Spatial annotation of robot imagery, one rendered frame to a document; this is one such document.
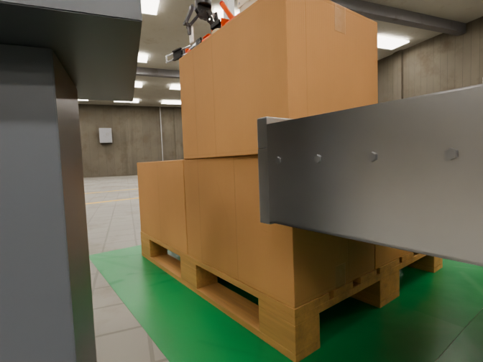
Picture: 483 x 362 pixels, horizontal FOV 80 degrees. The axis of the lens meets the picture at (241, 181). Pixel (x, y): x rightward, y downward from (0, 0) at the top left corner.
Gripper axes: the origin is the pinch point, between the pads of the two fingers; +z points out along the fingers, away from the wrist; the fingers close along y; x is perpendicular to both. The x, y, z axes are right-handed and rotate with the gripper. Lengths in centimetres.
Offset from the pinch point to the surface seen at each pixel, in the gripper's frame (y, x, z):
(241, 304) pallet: -12, -39, 105
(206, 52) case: -18.6, -33.1, 18.0
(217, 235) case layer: -18, -34, 80
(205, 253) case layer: -18, -25, 89
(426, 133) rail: -31, -105, 53
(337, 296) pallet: 1, -69, 95
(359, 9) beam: 535, 254, -268
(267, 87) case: -19, -63, 36
